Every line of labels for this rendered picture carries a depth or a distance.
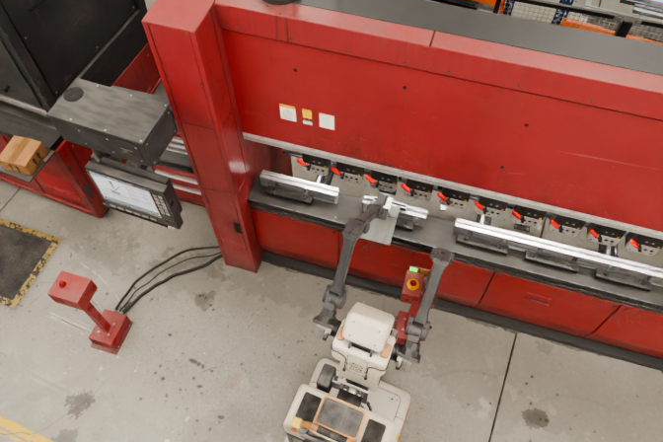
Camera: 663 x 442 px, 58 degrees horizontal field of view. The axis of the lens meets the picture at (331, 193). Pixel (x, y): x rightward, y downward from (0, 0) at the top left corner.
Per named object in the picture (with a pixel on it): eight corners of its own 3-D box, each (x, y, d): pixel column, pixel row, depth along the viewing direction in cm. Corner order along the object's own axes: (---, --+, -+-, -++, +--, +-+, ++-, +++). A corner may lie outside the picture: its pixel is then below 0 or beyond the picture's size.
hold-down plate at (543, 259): (523, 259, 345) (525, 257, 343) (524, 252, 348) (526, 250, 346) (576, 273, 340) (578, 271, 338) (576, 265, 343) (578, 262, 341)
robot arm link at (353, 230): (340, 224, 278) (360, 231, 275) (349, 215, 290) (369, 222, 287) (321, 305, 293) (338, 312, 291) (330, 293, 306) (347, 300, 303)
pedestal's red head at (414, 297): (400, 301, 355) (403, 288, 340) (405, 277, 363) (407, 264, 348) (432, 309, 352) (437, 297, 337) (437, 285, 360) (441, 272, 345)
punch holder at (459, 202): (438, 203, 332) (443, 187, 318) (441, 191, 336) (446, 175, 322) (465, 210, 329) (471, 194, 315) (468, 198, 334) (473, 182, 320)
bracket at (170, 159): (121, 181, 346) (117, 174, 340) (141, 149, 359) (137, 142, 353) (184, 197, 339) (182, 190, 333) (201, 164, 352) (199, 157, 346)
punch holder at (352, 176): (335, 179, 341) (335, 162, 328) (339, 167, 346) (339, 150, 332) (360, 184, 339) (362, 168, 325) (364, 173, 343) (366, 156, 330)
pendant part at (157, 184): (107, 205, 324) (83, 168, 294) (117, 188, 331) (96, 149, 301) (180, 230, 316) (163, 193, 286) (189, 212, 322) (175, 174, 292)
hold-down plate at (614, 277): (594, 278, 339) (596, 275, 336) (594, 269, 342) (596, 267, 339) (648, 292, 334) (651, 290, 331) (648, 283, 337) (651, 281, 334)
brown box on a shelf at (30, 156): (-10, 168, 371) (-20, 156, 361) (18, 138, 384) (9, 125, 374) (30, 183, 365) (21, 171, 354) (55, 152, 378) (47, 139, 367)
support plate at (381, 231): (359, 238, 341) (359, 237, 340) (370, 200, 355) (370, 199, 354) (389, 246, 338) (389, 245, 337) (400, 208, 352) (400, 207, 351)
